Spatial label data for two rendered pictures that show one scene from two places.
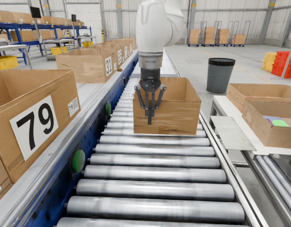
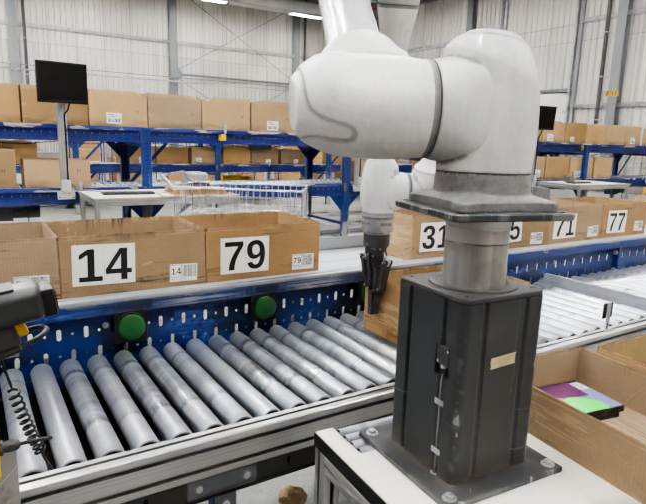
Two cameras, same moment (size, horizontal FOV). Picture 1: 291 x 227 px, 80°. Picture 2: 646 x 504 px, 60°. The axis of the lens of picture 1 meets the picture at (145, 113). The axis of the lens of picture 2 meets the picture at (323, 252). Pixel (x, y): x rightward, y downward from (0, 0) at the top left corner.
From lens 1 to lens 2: 128 cm
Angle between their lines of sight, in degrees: 54
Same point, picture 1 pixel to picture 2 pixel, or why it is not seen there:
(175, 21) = (421, 179)
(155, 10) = (370, 168)
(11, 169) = (208, 272)
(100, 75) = (407, 247)
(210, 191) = (326, 381)
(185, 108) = not seen: hidden behind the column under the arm
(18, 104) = (232, 231)
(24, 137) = (227, 256)
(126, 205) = (258, 350)
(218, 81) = not seen: outside the picture
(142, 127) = (371, 321)
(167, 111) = (395, 302)
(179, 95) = not seen: hidden behind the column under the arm
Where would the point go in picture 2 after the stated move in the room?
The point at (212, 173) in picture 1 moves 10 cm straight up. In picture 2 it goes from (356, 378) to (358, 339)
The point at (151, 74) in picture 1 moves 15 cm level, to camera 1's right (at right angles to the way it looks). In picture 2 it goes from (366, 238) to (403, 248)
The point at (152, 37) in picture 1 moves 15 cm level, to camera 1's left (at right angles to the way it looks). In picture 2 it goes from (365, 195) to (332, 190)
